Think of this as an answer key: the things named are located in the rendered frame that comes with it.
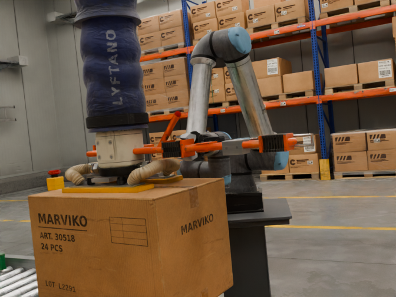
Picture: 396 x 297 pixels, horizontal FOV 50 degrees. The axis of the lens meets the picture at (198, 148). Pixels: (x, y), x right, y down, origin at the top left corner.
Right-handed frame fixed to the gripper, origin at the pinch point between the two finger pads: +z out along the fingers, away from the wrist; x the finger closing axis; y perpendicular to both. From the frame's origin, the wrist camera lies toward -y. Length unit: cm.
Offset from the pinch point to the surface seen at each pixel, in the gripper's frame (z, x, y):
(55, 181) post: -46, -15, 109
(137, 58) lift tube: -2.1, 33.1, 17.5
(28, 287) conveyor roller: -9, -59, 93
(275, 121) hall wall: -845, 17, 225
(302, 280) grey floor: -185, -110, 13
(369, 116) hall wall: -841, 9, 22
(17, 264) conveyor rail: -30, -57, 125
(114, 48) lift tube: 7.6, 35.7, 19.8
